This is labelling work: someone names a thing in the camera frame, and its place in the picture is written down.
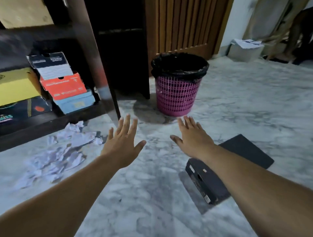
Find person's left hand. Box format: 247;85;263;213
100;113;147;169

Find red GoWalk shoebox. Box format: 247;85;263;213
39;73;87;101

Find pink plastic waste basket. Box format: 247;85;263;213
155;76;202;117

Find light blue Veranevada box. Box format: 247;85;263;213
53;90;96;115

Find person's right forearm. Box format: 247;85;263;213
203;144;313;237

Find black Foamies shoebox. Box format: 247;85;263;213
0;95;52;126

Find light wooden table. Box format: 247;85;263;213
243;0;310;61

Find white paper sheets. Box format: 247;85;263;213
231;38;265;49

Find tan cardboard shoebox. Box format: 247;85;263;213
0;0;54;29

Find person's right hand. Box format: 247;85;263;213
170;115;216;160

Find yellow Lace Lynelle shoebox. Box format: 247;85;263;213
0;68;41;107

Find dark wooden cabinet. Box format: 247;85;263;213
0;0;151;152

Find person's left forearm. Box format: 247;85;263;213
0;154;123;237

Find brown slatted wooden door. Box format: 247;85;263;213
144;0;234;77

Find white paper pile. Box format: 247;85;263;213
14;121;104;190

